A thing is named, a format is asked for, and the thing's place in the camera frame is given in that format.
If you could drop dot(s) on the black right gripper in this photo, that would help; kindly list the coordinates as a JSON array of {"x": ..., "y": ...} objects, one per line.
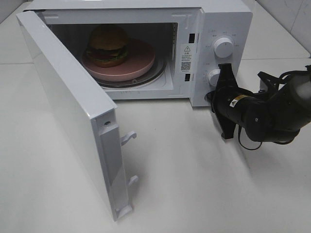
[{"x": 227, "y": 101}]

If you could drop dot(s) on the white microwave knob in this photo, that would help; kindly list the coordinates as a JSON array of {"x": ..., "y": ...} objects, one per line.
[
  {"x": 213, "y": 76},
  {"x": 223, "y": 47}
]

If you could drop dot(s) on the pink round plate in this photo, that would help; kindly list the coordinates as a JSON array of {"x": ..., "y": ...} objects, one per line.
[{"x": 140, "y": 59}]

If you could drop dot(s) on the burger with lettuce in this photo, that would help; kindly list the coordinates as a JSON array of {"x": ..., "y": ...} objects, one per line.
[{"x": 107, "y": 46}]

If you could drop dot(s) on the white microwave door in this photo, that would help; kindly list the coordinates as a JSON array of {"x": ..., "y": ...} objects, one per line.
[{"x": 84, "y": 110}]

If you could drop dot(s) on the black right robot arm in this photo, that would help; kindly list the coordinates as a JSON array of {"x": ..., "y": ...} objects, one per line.
[{"x": 273, "y": 115}]

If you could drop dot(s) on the white warning label sticker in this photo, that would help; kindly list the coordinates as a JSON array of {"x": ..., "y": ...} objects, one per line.
[{"x": 185, "y": 57}]

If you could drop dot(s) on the white microwave oven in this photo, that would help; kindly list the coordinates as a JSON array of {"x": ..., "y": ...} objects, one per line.
[{"x": 165, "y": 25}]

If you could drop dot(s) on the glass microwave turntable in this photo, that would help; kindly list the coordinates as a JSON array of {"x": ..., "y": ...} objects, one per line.
[{"x": 154, "y": 72}]

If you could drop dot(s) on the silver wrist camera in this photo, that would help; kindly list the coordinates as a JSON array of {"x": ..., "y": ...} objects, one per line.
[{"x": 263, "y": 83}]

